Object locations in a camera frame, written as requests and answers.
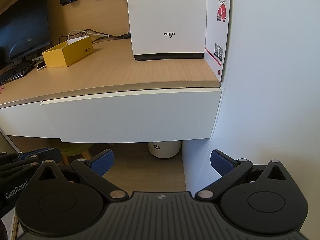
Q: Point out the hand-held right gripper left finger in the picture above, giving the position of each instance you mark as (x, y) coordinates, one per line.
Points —
(102, 163)

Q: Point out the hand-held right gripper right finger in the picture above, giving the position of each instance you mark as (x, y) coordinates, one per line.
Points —
(221, 163)

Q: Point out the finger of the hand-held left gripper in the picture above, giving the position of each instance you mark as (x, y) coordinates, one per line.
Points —
(37, 150)
(46, 156)

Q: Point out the wide white desk drawer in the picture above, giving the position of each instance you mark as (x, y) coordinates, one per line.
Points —
(130, 115)

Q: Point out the green stool with wooden legs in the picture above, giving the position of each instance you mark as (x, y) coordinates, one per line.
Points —
(72, 149)

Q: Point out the narrow white desk drawer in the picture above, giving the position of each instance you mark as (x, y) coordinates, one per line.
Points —
(22, 120)

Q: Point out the white trash bin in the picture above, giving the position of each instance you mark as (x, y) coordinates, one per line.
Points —
(163, 150)

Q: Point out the small pink item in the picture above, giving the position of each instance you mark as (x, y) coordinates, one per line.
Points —
(1, 90)

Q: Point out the black keyboard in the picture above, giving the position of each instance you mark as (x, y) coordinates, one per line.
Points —
(13, 73)

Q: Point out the yellow cardboard box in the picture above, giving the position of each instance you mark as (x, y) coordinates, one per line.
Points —
(62, 56)

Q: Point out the white paper in box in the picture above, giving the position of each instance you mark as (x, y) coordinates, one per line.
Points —
(76, 40)

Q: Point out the white poster with red print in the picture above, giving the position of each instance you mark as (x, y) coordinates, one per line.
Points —
(218, 40)

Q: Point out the black computer monitor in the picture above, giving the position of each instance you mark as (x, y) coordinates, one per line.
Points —
(22, 20)

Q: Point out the white computer case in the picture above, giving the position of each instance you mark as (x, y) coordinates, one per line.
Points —
(166, 17)

